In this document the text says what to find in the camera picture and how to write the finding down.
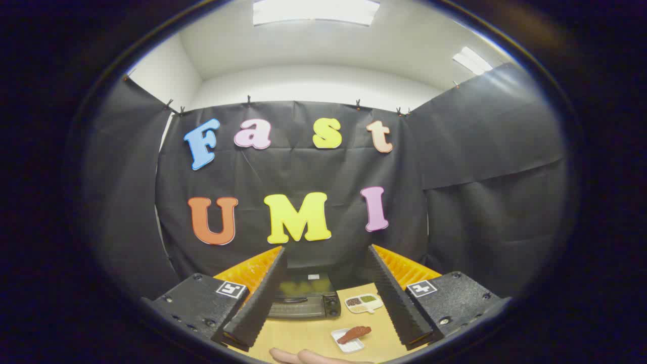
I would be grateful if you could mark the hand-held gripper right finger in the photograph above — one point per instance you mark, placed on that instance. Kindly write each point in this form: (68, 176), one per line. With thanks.
(397, 303)

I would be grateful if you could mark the large ceiling light panel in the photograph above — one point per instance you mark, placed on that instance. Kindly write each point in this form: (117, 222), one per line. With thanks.
(316, 11)

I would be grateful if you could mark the white divided dish of beans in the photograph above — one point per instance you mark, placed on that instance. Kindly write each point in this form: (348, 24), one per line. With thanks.
(364, 303)

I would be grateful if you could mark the reddish brown meat piece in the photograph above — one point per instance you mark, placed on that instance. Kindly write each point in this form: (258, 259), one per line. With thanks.
(354, 334)

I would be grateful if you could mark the white rectangular tray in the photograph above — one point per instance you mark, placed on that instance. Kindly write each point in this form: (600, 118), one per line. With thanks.
(354, 347)

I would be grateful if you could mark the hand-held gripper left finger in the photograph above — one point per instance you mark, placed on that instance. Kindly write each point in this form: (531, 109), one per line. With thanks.
(260, 303)

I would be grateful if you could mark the small ceiling light panel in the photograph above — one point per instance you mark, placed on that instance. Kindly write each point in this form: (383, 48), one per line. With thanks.
(472, 60)

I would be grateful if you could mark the black toaster oven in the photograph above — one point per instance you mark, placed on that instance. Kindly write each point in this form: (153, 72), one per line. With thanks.
(303, 304)

